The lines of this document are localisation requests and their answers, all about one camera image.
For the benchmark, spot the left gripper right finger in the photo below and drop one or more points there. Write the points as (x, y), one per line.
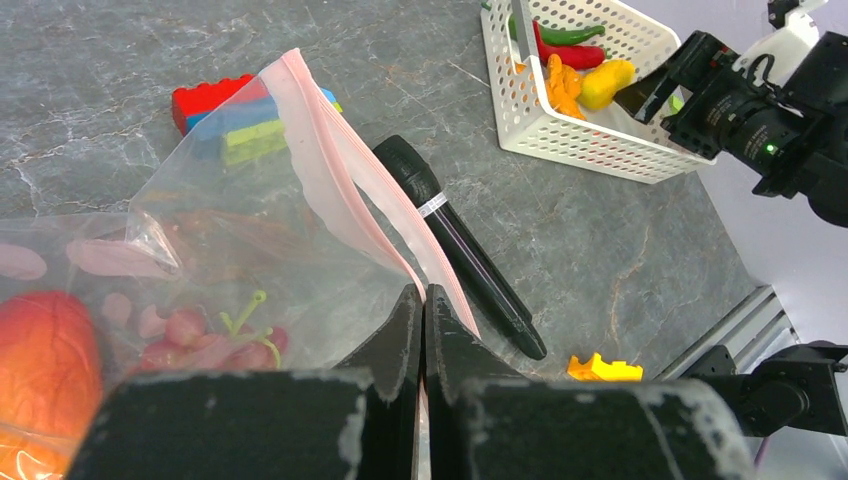
(488, 421)

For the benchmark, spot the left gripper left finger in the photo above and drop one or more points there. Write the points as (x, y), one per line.
(352, 421)

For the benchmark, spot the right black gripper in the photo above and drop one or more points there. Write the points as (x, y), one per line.
(738, 112)

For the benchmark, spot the red grape bunch toy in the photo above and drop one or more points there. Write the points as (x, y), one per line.
(186, 340)

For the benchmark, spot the clear polka dot zip bag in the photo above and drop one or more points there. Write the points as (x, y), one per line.
(321, 226)

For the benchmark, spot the orange red mango toy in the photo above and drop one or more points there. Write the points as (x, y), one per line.
(51, 382)

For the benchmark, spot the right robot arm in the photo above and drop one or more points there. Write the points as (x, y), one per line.
(797, 386)

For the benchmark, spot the green cube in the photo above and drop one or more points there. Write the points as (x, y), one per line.
(675, 103)

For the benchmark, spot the yellow corn toy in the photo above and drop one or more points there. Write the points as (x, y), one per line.
(601, 85)

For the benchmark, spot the red chili pepper toy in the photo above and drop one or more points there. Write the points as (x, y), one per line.
(580, 58)

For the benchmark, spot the orange yellow fruit toy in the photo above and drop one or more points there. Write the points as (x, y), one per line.
(563, 87)

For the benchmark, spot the black microphone on table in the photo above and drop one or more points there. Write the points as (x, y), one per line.
(490, 291)

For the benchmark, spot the green chili pepper toy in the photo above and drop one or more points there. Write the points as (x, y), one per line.
(567, 38)

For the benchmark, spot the white perforated basket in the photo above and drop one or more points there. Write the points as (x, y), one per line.
(607, 141)

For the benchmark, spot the orange cheese wedge toy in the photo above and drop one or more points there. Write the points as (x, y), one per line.
(596, 369)

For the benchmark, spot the multicolour brick stack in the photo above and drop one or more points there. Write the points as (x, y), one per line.
(236, 117)

